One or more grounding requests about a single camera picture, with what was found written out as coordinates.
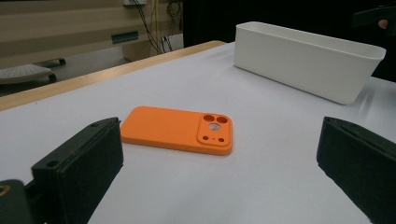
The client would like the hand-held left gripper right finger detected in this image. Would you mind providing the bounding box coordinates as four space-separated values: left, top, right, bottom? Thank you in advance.
316 116 396 224

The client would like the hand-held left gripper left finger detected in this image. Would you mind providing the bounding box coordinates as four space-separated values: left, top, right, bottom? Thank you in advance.
31 117 124 224

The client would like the white plastic bin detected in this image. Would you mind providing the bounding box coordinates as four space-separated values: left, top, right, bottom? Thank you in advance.
233 21 387 105

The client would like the orange phone case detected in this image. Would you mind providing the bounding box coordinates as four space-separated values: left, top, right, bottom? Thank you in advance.
120 105 233 157

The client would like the wooden table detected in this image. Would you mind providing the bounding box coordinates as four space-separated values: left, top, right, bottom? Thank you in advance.
0 39 227 112

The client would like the wheeled chair base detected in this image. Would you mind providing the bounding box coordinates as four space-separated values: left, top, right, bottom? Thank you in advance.
0 57 67 87

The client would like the white table sheet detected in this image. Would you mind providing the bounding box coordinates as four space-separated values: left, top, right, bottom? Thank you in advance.
0 41 396 224

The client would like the wooden desk with drawer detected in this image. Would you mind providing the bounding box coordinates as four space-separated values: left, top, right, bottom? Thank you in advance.
0 0 184 70

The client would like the bundle of desk cables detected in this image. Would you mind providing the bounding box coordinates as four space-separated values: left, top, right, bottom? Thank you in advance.
132 0 183 55

